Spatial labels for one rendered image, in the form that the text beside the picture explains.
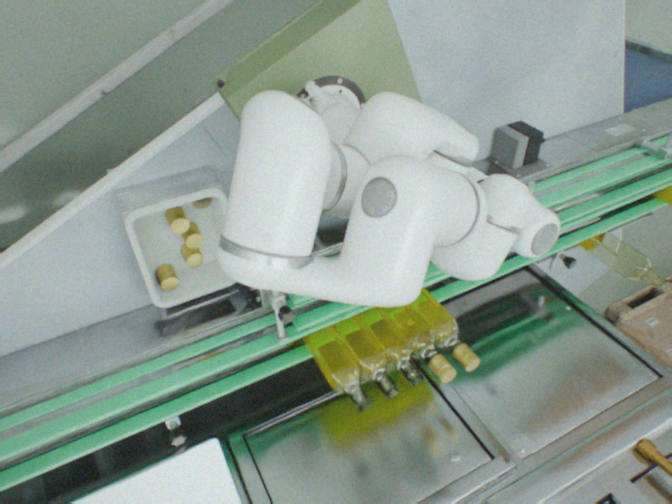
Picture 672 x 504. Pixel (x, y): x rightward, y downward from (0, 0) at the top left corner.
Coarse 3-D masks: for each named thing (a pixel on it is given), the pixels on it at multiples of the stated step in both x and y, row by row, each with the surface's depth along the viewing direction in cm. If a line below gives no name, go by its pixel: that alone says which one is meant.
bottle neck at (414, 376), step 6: (402, 360) 99; (408, 360) 99; (402, 366) 98; (408, 366) 97; (414, 366) 98; (402, 372) 98; (408, 372) 97; (414, 372) 96; (420, 372) 97; (408, 378) 97; (414, 378) 96; (420, 378) 97; (414, 384) 97
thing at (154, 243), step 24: (216, 192) 88; (144, 216) 92; (192, 216) 97; (216, 216) 96; (144, 240) 95; (168, 240) 97; (216, 240) 102; (144, 264) 89; (216, 264) 104; (192, 288) 99; (216, 288) 100
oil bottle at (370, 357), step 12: (336, 324) 104; (348, 324) 104; (360, 324) 104; (348, 336) 102; (360, 336) 102; (372, 336) 102; (348, 348) 100; (360, 348) 99; (372, 348) 99; (360, 360) 97; (372, 360) 97; (384, 360) 98; (360, 372) 98; (372, 372) 97
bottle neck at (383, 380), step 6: (378, 372) 97; (384, 372) 97; (372, 378) 97; (378, 378) 96; (384, 378) 95; (390, 378) 96; (378, 384) 96; (384, 384) 95; (390, 384) 94; (384, 390) 94; (390, 390) 94; (396, 390) 95; (390, 396) 95
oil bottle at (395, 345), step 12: (372, 312) 106; (384, 312) 107; (372, 324) 104; (384, 324) 104; (384, 336) 101; (396, 336) 101; (384, 348) 99; (396, 348) 99; (408, 348) 100; (396, 360) 99
